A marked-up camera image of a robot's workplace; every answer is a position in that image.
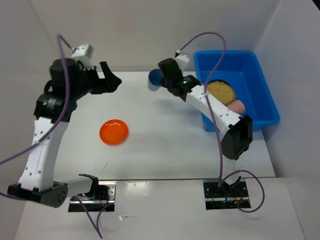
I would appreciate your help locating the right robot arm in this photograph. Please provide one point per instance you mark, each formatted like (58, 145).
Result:
(233, 131)

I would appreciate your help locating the pink plastic cup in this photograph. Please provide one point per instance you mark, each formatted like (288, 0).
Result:
(237, 106)

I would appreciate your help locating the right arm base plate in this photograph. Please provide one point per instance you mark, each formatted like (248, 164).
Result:
(226, 196)

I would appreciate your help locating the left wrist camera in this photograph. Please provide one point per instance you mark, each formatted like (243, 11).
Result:
(83, 53)

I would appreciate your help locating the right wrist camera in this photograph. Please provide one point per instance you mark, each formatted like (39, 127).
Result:
(182, 60)

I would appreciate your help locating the black plastic plate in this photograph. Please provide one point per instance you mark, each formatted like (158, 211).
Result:
(218, 80)

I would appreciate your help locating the blue plastic bin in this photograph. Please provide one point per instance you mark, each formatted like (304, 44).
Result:
(242, 71)

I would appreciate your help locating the green-rimmed bamboo tray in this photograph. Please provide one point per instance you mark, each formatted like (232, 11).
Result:
(222, 92)

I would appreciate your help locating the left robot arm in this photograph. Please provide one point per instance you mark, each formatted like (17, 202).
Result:
(69, 82)

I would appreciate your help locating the blue plastic cup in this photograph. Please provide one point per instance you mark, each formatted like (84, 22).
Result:
(155, 79)

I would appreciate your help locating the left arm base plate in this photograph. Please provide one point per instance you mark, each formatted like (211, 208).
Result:
(104, 199)

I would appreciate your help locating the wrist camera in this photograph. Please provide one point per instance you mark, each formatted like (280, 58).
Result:
(182, 60)
(83, 53)

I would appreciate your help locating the orange plastic plate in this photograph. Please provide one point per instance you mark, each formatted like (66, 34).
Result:
(114, 132)

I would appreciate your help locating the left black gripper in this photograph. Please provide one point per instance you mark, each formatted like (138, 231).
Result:
(111, 81)

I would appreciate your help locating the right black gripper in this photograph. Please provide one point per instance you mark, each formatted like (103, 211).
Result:
(164, 84)

